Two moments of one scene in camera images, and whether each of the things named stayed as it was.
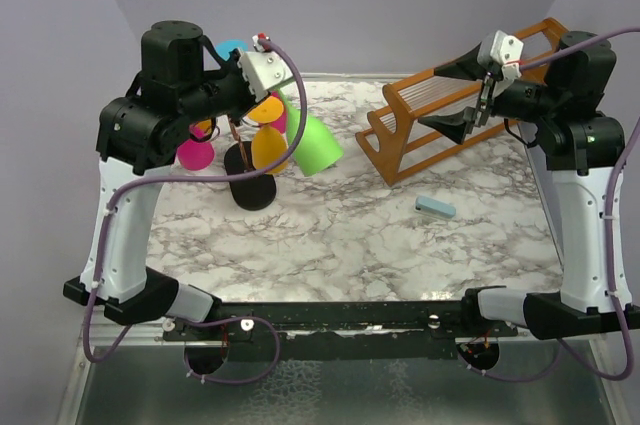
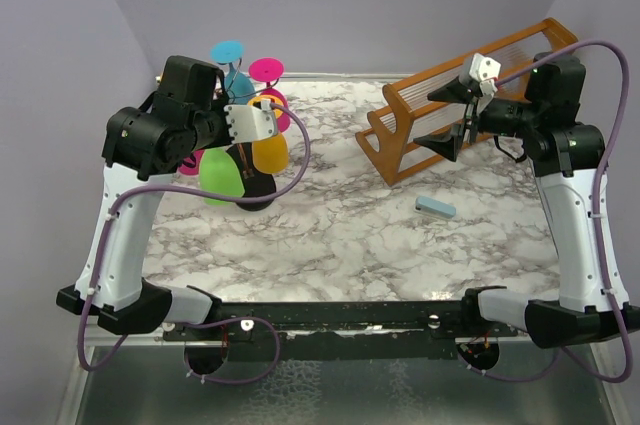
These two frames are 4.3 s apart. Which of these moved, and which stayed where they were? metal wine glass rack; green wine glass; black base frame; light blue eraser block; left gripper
Moved: left gripper; green wine glass
Stayed: metal wine glass rack; light blue eraser block; black base frame
